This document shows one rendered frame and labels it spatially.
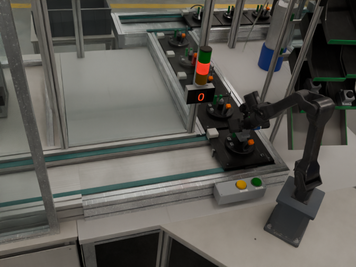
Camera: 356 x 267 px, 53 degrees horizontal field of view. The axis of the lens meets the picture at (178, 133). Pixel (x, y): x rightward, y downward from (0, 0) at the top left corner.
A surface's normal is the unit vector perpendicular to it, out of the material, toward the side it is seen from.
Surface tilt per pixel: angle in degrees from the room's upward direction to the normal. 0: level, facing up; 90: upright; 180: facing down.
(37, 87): 0
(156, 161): 0
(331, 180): 0
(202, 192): 90
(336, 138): 45
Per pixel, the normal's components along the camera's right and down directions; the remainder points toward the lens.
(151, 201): 0.28, 0.66
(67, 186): 0.09, -0.75
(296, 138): 0.15, -0.06
